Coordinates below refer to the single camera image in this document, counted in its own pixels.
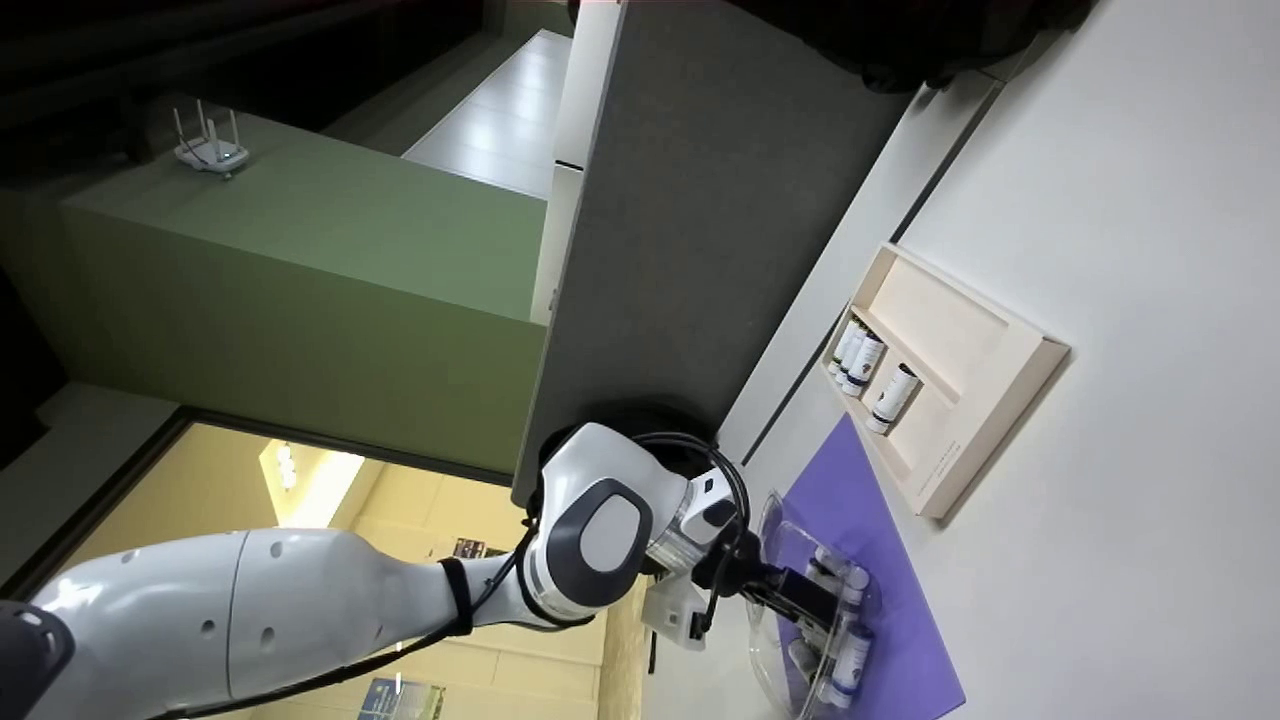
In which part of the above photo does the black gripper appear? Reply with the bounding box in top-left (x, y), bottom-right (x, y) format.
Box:
top-left (714, 533), bottom-right (858, 634)

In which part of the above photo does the clear plastic box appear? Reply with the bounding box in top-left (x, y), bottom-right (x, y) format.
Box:
top-left (738, 492), bottom-right (884, 720)

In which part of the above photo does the white bottle blue band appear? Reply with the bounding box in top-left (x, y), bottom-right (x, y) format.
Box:
top-left (831, 316), bottom-right (890, 402)
top-left (858, 359), bottom-right (924, 440)

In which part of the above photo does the purple mat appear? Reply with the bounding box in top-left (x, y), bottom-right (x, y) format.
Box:
top-left (765, 414), bottom-right (968, 720)

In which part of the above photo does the black backpack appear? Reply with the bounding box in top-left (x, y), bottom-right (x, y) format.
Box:
top-left (525, 402), bottom-right (742, 537)

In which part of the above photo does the cream wooden tray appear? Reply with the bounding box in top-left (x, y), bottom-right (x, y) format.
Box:
top-left (821, 242), bottom-right (1076, 533)

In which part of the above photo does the grey partition panel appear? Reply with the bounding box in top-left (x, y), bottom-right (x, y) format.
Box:
top-left (513, 0), bottom-right (928, 507)

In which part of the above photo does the framed picture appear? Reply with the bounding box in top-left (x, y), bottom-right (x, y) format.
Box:
top-left (350, 672), bottom-right (450, 720)

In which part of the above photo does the black bag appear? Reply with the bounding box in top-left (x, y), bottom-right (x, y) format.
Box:
top-left (728, 0), bottom-right (1099, 96)

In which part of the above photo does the green cabinet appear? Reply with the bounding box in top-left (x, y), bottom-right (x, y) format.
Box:
top-left (53, 110), bottom-right (550, 482)

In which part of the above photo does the white router with antennas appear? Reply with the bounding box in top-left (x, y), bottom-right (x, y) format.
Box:
top-left (162, 96), bottom-right (255, 183)

